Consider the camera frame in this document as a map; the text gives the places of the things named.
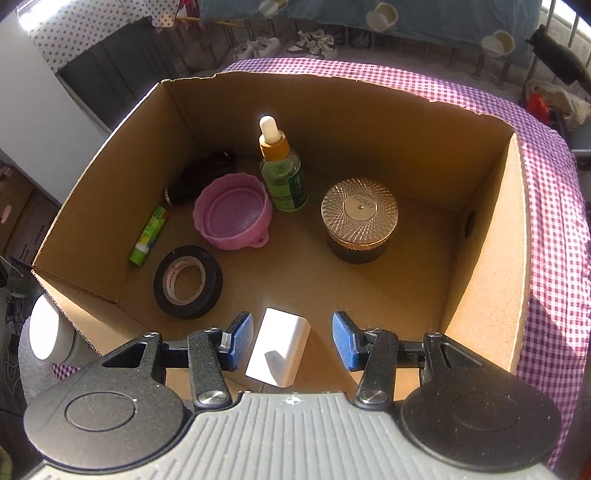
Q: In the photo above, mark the white plastic jar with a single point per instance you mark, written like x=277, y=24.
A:
x=51, y=330

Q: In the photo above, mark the gold lidded dark jar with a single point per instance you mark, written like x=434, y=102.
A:
x=360, y=217

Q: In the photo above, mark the purple checkered tablecloth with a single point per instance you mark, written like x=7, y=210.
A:
x=554, y=230

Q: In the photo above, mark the pink red hanging garment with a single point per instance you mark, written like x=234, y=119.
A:
x=189, y=8

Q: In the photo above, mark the pink collapsible bowl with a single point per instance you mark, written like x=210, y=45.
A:
x=231, y=217

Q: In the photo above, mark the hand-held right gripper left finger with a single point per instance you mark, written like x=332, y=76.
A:
x=240, y=341

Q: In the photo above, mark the green glue stick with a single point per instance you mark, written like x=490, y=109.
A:
x=147, y=235

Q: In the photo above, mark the white charger plug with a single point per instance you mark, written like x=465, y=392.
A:
x=281, y=344

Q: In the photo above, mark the metal railing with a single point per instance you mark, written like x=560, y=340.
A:
x=574, y=27

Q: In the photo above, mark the brown cardboard box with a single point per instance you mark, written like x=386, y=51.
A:
x=286, y=277

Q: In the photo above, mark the yellow stick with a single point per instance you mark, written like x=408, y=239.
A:
x=207, y=21

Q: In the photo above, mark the blue patterned blanket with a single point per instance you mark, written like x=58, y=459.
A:
x=438, y=18

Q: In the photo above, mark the green dropper bottle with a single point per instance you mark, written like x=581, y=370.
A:
x=284, y=184

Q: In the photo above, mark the white star-dotted cloth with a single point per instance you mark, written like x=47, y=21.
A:
x=60, y=32

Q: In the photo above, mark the black cylinder tube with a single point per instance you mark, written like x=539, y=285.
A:
x=187, y=182

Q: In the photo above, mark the black tape roll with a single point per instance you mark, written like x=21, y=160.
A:
x=212, y=286

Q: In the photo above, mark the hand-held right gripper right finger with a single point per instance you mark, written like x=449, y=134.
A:
x=344, y=341

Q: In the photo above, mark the printed cardboard carton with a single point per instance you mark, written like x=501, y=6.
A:
x=23, y=221

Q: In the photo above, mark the beige net bag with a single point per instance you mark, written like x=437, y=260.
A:
x=572, y=106

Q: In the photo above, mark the white platform shoe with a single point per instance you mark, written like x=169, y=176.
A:
x=265, y=45
x=242, y=50

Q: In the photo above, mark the red plastic bag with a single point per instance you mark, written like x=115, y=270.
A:
x=539, y=102

